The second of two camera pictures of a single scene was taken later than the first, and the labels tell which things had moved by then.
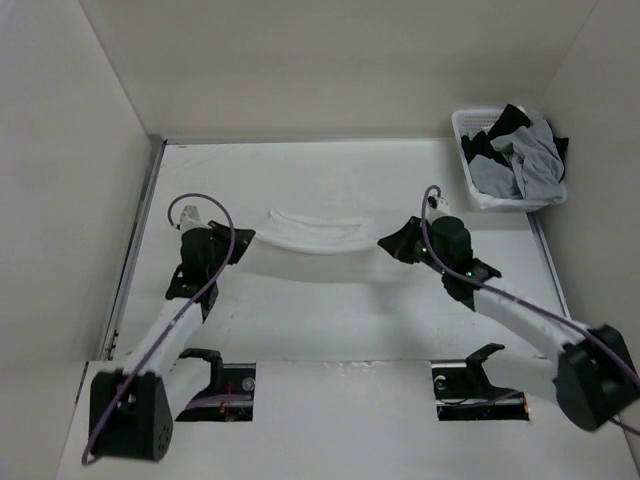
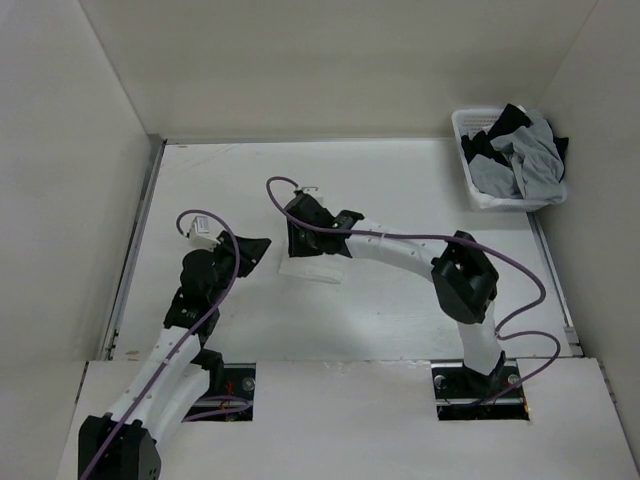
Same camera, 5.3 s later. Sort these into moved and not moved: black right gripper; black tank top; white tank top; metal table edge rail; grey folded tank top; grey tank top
Moved: white tank top; black right gripper
Not moved: grey tank top; grey folded tank top; metal table edge rail; black tank top
